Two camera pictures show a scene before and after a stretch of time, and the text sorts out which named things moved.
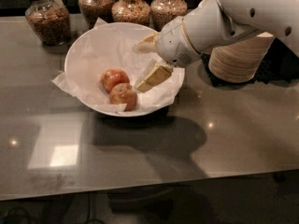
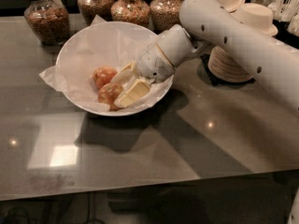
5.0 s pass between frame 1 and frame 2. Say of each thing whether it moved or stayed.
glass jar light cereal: stayed
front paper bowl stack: stayed
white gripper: moved
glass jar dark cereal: stayed
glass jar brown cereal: stayed
